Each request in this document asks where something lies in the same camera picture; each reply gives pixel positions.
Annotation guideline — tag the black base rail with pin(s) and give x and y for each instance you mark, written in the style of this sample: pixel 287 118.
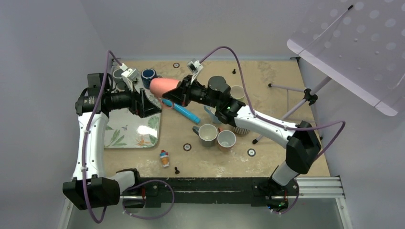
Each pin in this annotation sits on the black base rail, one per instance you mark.
pixel 253 191

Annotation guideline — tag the floral serving tray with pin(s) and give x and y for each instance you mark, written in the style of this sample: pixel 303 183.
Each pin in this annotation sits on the floral serving tray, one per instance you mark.
pixel 126 130

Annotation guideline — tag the navy blue mug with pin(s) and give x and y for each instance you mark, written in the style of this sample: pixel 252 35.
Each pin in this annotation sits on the navy blue mug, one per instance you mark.
pixel 147 75

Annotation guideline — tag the light blue mug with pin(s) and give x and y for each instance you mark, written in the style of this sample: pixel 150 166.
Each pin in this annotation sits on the light blue mug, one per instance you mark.
pixel 211 112

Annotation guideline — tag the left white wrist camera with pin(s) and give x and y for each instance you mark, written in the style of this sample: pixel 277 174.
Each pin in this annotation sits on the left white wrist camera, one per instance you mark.
pixel 129 76

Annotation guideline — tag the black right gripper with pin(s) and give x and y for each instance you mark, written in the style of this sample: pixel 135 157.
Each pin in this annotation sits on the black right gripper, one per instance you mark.
pixel 181 95

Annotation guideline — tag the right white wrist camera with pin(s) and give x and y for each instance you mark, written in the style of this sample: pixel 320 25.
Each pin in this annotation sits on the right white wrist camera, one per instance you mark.
pixel 194 66

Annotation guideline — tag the perforated white lamp panel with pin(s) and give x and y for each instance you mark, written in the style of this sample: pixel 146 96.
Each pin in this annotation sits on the perforated white lamp panel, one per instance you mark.
pixel 360 44

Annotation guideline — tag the striped ribbed mug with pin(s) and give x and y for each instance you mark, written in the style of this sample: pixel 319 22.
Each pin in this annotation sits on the striped ribbed mug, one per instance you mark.
pixel 240 131

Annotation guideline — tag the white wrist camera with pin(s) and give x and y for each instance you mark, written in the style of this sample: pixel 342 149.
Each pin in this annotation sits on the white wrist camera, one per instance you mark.
pixel 194 66
pixel 129 76

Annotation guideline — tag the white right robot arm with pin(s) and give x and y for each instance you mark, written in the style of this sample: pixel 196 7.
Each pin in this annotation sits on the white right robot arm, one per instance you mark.
pixel 299 140

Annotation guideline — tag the light green mug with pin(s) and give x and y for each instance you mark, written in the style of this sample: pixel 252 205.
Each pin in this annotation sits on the light green mug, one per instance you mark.
pixel 237 92

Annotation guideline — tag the ice cream cone toy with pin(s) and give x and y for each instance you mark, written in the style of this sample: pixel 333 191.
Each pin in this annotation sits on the ice cream cone toy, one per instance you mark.
pixel 164 157

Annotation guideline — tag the grey-blue mug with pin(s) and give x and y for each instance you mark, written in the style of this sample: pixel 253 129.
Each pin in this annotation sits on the grey-blue mug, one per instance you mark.
pixel 207 133

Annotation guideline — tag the blue plastic flashlight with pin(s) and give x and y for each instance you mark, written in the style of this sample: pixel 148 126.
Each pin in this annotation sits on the blue plastic flashlight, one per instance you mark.
pixel 183 111

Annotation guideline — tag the dark grey-green mug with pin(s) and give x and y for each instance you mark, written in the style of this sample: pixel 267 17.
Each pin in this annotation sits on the dark grey-green mug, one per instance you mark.
pixel 117 75

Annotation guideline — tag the pink mug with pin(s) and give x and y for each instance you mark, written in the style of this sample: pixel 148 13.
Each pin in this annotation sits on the pink mug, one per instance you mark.
pixel 159 86

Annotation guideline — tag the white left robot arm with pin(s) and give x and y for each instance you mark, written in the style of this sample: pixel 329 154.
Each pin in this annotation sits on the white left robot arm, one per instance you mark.
pixel 89 186

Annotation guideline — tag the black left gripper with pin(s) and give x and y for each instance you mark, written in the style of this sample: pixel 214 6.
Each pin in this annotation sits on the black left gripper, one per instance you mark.
pixel 140 104

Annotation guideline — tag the orange mug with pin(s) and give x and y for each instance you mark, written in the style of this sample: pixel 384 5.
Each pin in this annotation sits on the orange mug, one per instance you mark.
pixel 226 140

